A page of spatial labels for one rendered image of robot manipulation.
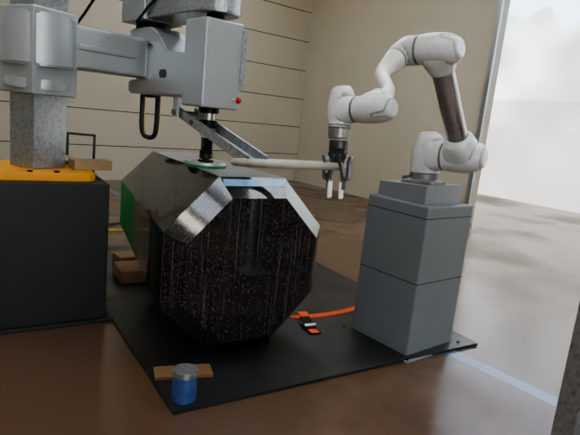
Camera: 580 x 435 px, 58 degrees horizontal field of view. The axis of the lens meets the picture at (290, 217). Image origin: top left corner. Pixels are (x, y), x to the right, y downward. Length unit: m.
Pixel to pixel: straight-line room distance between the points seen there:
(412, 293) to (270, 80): 6.95
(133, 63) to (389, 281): 1.86
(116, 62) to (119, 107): 4.89
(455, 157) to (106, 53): 1.90
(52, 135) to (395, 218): 1.82
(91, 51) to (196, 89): 0.66
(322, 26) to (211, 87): 7.08
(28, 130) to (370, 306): 2.00
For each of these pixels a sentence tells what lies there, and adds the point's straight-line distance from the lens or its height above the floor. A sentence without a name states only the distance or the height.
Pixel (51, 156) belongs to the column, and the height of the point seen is 0.84.
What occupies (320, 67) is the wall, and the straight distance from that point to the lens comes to 9.45.
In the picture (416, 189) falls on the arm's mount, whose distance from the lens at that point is 2.74.
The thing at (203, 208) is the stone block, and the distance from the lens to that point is 2.34.
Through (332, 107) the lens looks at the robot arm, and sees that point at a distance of 2.08.
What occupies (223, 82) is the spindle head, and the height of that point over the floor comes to 1.30.
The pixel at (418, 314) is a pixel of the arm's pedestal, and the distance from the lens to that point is 2.81.
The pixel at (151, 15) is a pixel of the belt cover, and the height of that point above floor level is 1.63.
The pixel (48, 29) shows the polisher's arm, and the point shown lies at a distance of 2.86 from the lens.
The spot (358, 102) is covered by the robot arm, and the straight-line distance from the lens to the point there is 2.01.
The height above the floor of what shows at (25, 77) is 1.22.
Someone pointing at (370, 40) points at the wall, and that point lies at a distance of 8.70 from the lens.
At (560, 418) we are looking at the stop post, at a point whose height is 0.18.
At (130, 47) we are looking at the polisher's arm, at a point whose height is 1.45.
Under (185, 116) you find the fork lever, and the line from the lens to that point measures 2.81.
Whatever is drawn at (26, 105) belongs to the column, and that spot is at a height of 1.09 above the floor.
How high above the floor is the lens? 1.17
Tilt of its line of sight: 11 degrees down
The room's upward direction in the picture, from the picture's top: 6 degrees clockwise
